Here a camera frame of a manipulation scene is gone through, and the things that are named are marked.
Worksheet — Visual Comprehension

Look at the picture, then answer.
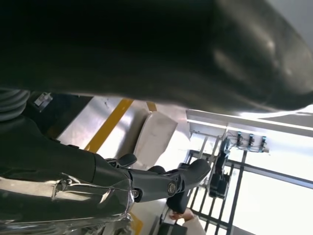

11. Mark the yellow workbench tape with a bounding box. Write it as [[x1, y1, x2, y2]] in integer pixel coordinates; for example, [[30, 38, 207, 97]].
[[84, 98, 157, 153], [130, 212, 143, 235]]

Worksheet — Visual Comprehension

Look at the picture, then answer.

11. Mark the metal floor socket plate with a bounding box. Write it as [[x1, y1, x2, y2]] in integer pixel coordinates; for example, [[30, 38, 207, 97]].
[[34, 92, 53, 108]]

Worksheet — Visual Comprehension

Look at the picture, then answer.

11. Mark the dark grey case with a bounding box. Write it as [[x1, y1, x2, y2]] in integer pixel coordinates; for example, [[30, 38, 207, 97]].
[[166, 191, 194, 215]]

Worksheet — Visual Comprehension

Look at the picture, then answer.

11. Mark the person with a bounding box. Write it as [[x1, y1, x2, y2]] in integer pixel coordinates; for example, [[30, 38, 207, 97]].
[[169, 208, 206, 235]]

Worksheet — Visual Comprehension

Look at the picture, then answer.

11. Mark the black metal rail frame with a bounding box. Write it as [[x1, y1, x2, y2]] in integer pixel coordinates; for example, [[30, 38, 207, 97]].
[[186, 131, 313, 235]]

